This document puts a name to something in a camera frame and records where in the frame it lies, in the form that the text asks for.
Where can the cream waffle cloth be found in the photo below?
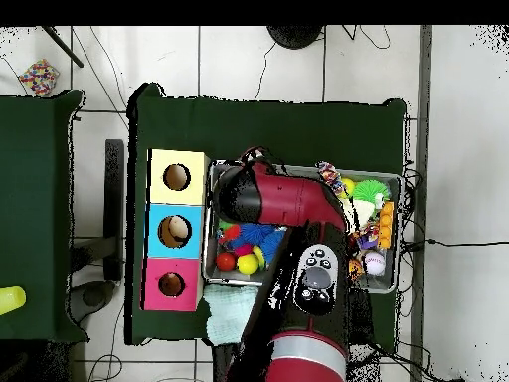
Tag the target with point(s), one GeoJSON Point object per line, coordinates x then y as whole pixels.
{"type": "Point", "coordinates": [363, 212]}

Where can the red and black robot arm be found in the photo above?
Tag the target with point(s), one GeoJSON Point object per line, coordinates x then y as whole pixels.
{"type": "Point", "coordinates": [294, 203]}

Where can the wooden box with three holes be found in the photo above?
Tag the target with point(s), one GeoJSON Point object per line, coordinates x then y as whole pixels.
{"type": "Point", "coordinates": [193, 239]}

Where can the clear mesh bin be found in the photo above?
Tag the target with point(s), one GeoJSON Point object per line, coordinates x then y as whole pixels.
{"type": "Point", "coordinates": [394, 239]}

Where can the large blue spiky ball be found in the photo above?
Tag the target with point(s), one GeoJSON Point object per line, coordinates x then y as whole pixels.
{"type": "Point", "coordinates": [256, 233]}

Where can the yellow-green ball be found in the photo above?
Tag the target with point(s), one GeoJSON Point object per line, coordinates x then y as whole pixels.
{"type": "Point", "coordinates": [247, 263]}

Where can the red ball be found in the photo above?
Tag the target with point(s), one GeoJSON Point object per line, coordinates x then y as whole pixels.
{"type": "Point", "coordinates": [225, 261]}

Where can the multicoloured patterned cloth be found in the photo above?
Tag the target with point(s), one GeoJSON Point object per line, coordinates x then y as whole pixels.
{"type": "Point", "coordinates": [328, 177]}

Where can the dark green tablecloth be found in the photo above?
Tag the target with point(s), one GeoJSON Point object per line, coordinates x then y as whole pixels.
{"type": "Point", "coordinates": [36, 215]}
{"type": "Point", "coordinates": [270, 127]}

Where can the yellow tennis ball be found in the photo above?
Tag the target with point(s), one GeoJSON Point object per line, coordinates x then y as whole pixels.
{"type": "Point", "coordinates": [347, 187]}

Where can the mint green cloth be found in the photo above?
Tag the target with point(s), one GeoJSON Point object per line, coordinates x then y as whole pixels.
{"type": "Point", "coordinates": [227, 310]}

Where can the green spiky ball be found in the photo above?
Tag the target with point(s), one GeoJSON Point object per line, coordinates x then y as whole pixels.
{"type": "Point", "coordinates": [371, 191]}

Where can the white baseball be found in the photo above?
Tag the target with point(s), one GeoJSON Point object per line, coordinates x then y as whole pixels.
{"type": "Point", "coordinates": [374, 262]}

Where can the black chair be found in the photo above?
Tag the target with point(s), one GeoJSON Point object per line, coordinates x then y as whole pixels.
{"type": "Point", "coordinates": [114, 207]}

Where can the black round stand base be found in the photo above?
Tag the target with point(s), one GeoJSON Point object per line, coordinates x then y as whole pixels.
{"type": "Point", "coordinates": [293, 34]}

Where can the black rod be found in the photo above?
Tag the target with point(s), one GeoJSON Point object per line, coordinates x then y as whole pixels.
{"type": "Point", "coordinates": [62, 46]}

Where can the multicoloured patterned object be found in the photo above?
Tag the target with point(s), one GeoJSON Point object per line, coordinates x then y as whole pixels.
{"type": "Point", "coordinates": [38, 77]}

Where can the yellow cup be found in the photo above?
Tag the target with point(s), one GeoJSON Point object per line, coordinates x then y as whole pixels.
{"type": "Point", "coordinates": [11, 300]}

